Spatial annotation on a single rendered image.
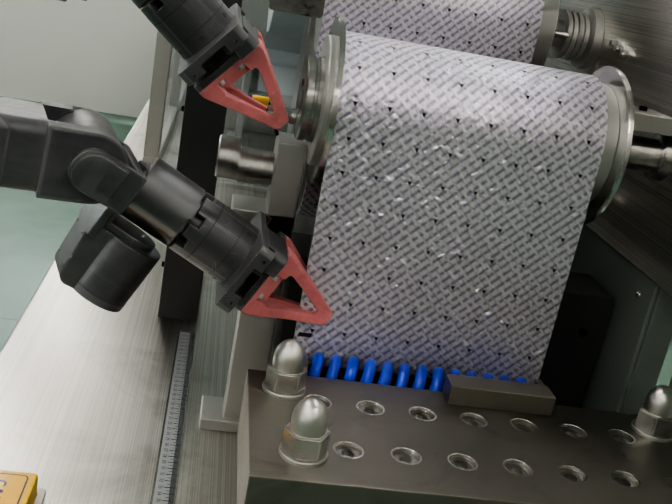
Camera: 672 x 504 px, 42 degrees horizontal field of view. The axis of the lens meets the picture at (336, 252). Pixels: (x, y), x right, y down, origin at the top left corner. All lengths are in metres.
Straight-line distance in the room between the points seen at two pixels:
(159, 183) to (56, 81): 5.77
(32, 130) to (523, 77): 0.41
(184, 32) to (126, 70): 5.64
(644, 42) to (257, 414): 0.56
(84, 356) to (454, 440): 0.48
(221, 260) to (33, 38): 5.78
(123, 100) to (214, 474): 5.66
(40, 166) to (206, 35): 0.18
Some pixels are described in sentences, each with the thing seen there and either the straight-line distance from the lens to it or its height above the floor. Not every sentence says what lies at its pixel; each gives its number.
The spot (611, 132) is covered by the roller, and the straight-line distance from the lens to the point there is 0.80.
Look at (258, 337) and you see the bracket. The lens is 0.87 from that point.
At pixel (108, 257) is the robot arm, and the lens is 0.73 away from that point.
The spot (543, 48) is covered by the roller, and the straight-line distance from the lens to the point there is 1.02.
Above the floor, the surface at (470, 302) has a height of 1.10.
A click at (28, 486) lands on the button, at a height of 0.92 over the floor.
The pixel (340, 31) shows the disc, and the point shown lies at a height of 1.31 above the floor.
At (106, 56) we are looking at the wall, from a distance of 6.39.
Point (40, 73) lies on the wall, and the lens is 6.49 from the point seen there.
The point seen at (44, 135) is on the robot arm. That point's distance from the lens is 0.68.
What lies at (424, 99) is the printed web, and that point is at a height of 1.27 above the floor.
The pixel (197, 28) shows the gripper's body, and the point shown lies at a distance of 0.75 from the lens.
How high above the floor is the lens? 1.37
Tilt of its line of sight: 18 degrees down
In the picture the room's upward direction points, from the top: 11 degrees clockwise
